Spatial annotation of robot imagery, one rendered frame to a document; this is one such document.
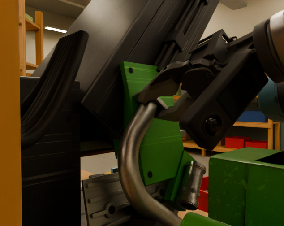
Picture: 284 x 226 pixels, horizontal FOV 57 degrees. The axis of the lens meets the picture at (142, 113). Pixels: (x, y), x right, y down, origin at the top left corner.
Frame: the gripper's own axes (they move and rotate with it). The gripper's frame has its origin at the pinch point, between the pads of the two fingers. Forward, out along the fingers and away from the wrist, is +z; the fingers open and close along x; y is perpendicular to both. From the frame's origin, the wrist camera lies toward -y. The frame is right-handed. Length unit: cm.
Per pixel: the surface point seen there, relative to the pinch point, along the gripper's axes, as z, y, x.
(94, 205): 5.0, -15.5, -2.2
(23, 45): 223, 138, 42
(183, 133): 14.7, 16.8, -21.0
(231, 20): 206, 579, -198
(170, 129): 2.7, 2.9, -7.4
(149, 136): 2.7, -1.8, -4.1
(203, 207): 25, 11, -49
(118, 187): 5.0, -11.3, -4.3
